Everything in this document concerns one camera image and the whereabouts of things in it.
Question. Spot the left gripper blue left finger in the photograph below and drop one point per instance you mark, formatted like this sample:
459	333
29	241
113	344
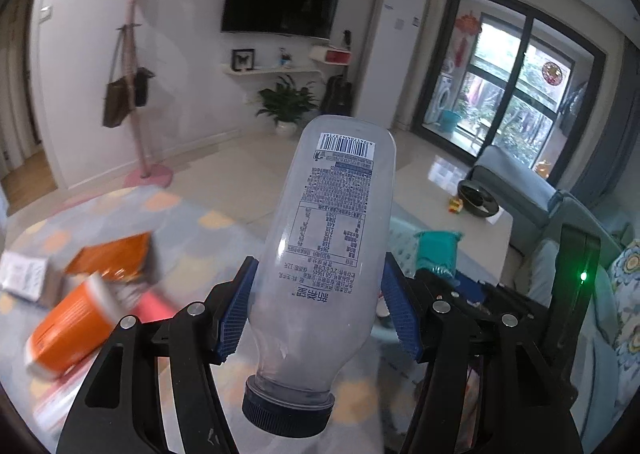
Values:
231	313

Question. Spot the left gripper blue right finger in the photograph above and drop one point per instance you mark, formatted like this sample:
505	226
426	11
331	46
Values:
404	315

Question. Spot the clear plastic bottle blue cap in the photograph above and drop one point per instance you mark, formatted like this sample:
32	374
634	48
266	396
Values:
313	299

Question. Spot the orange paper cup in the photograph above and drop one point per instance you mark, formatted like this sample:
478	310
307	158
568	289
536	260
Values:
77	325

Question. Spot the white milk carton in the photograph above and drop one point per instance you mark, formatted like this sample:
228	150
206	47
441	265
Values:
22	276

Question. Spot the orange snack bag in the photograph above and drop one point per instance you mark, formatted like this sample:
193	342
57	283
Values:
120	261

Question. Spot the black round ashtray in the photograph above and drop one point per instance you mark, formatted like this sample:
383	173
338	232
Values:
476	200

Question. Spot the floral sofa cushion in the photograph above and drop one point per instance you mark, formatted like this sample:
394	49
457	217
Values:
625	279

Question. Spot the grey sofa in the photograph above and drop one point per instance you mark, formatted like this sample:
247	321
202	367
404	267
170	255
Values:
539	212

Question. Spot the pink coat stand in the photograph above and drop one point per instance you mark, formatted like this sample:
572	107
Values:
146	173

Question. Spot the black guitar case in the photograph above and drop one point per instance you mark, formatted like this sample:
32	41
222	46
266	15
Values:
337	99

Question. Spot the potted green plant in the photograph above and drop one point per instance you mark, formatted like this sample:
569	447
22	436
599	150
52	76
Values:
286	103

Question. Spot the glass sliding balcony door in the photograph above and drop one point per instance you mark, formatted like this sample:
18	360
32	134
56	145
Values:
506	74

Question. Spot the brown hanging bag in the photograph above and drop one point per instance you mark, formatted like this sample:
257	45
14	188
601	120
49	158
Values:
115	106

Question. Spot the white tall air conditioner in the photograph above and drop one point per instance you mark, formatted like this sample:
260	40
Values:
395	30

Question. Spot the framed butterfly picture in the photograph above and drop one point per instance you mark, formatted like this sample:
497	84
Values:
243	60

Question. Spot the black hanging bag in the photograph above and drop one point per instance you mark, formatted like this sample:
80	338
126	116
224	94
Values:
141	86

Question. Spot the white wall shelf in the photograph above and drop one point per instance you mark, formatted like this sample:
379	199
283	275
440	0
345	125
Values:
226	69

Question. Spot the red white wall box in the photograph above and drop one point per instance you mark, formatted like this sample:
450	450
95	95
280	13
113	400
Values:
330	55

